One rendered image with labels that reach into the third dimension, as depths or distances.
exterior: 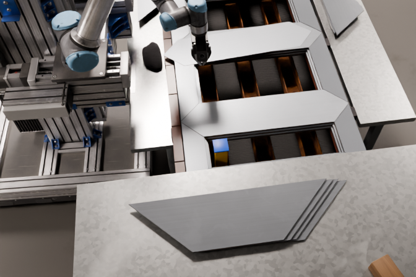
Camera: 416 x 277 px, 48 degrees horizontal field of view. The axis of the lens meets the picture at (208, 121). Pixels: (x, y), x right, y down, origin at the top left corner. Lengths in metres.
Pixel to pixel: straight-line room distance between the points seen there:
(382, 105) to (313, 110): 0.37
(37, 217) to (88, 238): 1.34
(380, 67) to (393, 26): 1.41
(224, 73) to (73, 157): 0.98
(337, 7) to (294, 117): 0.83
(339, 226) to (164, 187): 0.59
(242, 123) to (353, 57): 0.74
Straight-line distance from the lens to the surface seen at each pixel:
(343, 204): 1.65
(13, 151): 2.95
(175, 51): 2.30
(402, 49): 3.71
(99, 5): 1.71
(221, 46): 2.32
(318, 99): 2.14
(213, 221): 1.55
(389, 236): 1.64
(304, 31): 2.42
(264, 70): 2.61
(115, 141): 2.80
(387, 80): 2.43
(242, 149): 2.30
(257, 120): 2.03
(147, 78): 2.42
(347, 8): 2.68
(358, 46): 2.54
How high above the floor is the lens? 2.49
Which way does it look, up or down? 54 degrees down
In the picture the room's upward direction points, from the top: 2 degrees counter-clockwise
